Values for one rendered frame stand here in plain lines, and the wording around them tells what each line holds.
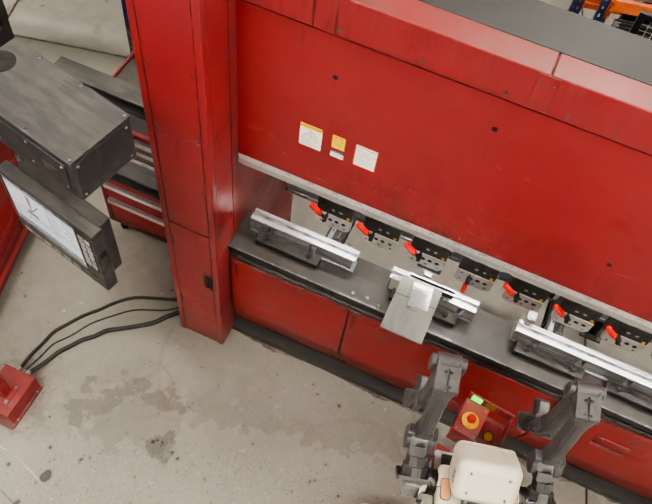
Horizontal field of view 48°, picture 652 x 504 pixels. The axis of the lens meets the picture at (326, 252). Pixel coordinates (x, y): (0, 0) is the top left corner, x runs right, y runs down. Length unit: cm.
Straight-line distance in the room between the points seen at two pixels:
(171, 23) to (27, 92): 50
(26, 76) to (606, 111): 170
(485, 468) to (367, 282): 110
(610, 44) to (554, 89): 23
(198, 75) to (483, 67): 86
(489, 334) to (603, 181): 111
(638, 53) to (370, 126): 83
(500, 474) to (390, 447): 147
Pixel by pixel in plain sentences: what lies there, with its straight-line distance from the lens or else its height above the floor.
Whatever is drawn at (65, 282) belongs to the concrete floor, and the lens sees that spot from 431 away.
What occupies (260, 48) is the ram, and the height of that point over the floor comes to 198.
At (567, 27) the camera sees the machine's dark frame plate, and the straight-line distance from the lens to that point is 227.
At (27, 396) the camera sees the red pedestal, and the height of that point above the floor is 7.
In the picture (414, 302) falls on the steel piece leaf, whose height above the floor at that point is 100.
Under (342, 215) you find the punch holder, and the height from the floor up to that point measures 128.
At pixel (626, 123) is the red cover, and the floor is 224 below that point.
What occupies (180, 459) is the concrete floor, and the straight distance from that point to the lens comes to 383.
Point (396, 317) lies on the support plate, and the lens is 304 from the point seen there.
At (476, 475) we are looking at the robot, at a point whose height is 137.
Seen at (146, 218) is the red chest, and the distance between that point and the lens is 406.
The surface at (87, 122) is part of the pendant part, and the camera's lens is 233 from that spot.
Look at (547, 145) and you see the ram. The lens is 231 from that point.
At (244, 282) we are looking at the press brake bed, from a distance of 351.
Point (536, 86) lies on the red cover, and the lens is 214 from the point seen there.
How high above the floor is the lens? 367
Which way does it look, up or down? 58 degrees down
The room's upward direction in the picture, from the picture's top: 10 degrees clockwise
